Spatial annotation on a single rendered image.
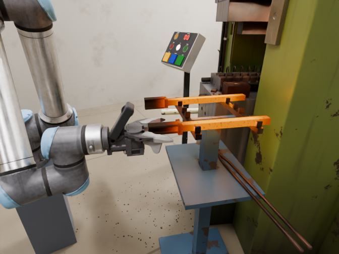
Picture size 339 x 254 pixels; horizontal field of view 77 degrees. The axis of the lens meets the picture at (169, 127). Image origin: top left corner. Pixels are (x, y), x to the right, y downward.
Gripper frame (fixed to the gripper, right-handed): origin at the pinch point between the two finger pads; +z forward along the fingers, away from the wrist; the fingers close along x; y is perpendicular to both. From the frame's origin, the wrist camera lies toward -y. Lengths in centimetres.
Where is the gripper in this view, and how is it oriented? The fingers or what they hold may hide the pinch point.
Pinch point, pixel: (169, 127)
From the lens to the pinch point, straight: 66.6
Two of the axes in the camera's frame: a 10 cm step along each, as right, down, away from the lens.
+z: 9.8, -0.8, 1.6
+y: 0.0, 9.0, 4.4
